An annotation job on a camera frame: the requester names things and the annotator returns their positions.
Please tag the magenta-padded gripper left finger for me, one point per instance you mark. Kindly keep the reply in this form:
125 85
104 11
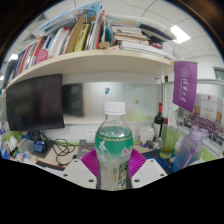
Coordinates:
89 163

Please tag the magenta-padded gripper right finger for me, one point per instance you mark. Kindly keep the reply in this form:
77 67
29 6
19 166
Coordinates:
137 163

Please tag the green-labelled clear drink bottle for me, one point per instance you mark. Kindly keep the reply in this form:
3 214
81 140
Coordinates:
113 143

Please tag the purple translucent water bottle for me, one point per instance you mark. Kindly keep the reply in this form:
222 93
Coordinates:
186 150

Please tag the grey metal laptop stand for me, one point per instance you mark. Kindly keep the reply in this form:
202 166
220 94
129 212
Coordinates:
86 148

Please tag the white lidded jar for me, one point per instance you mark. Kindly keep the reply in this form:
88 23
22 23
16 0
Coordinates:
146 136

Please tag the clear green tumbler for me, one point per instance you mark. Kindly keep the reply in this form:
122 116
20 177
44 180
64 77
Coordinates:
168 146

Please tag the dark wine bottle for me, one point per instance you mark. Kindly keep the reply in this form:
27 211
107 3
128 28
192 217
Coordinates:
158 123

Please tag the small blue box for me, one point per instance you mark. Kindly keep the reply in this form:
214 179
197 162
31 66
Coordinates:
39 146

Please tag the small black panel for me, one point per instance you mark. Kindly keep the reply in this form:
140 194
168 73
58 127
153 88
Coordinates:
72 100

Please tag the clear plastic box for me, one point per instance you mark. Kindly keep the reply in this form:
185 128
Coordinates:
26 146

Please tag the group photo poster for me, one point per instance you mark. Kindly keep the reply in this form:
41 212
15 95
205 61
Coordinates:
206 123

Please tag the black computer monitor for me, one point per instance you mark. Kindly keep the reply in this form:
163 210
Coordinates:
35 103

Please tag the purple pennant flag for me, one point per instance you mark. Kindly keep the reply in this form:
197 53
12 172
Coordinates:
185 85

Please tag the wooden shelf with books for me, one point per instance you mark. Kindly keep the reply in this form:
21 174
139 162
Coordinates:
100 61

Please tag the white wall power socket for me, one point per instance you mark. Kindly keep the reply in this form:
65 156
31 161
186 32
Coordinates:
91 134

